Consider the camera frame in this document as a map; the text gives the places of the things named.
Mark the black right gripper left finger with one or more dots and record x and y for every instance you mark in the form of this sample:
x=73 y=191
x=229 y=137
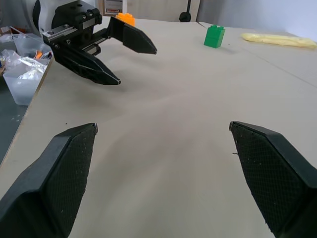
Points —
x=49 y=188

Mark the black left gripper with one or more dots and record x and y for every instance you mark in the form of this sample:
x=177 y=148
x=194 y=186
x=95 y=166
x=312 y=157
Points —
x=79 y=29

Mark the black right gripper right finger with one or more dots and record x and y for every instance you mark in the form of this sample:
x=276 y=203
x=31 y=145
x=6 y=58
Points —
x=275 y=178

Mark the orange toy brick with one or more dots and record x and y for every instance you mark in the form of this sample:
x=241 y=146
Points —
x=126 y=18

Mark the cardboard box with label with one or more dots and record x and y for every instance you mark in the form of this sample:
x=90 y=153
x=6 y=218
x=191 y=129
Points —
x=112 y=7

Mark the clear plastic storage bin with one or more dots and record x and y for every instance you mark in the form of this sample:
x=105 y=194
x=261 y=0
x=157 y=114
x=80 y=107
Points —
x=21 y=86
x=27 y=42

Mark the crumpled clear plastic bag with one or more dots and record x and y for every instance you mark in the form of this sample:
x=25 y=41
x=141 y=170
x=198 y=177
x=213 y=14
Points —
x=23 y=63

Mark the green toy brick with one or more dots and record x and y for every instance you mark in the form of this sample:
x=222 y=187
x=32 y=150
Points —
x=214 y=36

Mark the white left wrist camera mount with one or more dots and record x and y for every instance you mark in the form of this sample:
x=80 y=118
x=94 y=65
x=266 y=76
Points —
x=45 y=17

